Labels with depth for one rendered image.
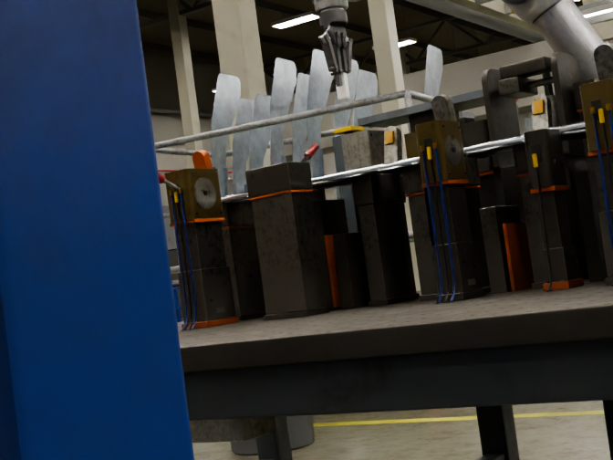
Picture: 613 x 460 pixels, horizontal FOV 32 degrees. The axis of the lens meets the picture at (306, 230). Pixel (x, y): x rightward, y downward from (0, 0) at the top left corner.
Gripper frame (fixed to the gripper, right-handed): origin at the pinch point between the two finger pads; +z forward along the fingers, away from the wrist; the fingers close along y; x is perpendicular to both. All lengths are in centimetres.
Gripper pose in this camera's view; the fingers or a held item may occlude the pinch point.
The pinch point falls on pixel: (342, 87)
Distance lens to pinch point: 284.0
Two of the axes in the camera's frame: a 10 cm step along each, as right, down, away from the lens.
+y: -6.0, 0.4, -8.0
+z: 1.3, 9.9, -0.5
